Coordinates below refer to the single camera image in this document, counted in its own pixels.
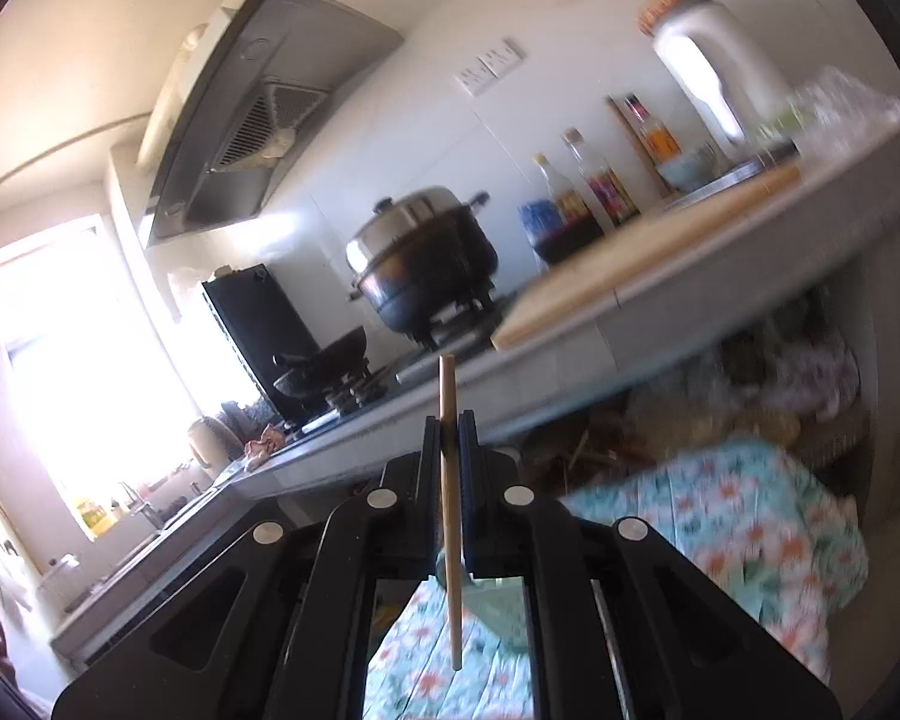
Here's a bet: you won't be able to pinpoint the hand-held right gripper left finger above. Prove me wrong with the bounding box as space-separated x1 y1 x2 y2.
51 414 446 720

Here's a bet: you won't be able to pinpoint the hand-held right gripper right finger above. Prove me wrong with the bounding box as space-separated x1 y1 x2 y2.
456 409 845 720

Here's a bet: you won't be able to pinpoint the single tapered wooden chopstick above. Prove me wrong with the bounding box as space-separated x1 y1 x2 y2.
438 354 467 673

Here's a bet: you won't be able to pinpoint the green star-perforated utensil holder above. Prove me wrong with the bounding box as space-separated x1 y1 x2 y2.
433 547 530 653

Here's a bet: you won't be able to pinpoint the gas stove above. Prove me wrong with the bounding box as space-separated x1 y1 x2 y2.
283 291 520 437

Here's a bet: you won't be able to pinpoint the grey kitchen counter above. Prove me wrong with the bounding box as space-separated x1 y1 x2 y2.
49 109 900 665

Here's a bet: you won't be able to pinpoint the black wok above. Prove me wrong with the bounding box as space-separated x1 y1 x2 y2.
272 325 370 400

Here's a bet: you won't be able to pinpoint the pink rag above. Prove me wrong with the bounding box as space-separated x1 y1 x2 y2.
243 423 284 464

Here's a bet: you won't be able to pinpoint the electric kettle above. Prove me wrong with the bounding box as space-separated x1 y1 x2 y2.
187 415 235 471

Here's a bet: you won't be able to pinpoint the steamer pot with lid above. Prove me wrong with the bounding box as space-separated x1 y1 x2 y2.
345 186 501 336

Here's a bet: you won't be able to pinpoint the black appliance box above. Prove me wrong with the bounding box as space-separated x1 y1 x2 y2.
201 262 321 422

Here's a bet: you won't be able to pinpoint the floral blanket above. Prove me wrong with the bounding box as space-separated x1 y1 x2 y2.
364 441 871 720

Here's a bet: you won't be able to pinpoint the sink faucet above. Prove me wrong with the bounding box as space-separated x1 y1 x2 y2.
116 480 160 527

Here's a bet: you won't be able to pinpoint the wooden cutting board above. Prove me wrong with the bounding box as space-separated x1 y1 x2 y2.
490 163 805 351

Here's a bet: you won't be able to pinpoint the pile of plastic bags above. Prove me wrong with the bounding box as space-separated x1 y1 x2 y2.
622 300 867 467

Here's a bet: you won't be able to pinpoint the red label sauce bottle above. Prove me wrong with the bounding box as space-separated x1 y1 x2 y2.
561 127 641 231

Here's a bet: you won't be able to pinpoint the window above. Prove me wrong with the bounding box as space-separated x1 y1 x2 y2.
0 216 222 542

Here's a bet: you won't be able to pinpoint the light blue bowl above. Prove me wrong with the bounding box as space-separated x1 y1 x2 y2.
655 148 722 194

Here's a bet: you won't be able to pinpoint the orange label bottle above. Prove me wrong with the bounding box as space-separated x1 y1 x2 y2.
621 94 683 167

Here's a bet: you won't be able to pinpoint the grey range hood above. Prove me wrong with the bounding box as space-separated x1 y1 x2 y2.
139 0 407 250

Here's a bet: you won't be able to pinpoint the large white jug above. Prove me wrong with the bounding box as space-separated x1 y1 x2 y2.
640 0 797 160

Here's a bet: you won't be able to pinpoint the clear plastic container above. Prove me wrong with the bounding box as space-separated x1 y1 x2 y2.
786 66 900 145

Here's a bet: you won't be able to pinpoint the white wall sockets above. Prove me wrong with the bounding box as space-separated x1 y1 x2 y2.
454 37 527 100

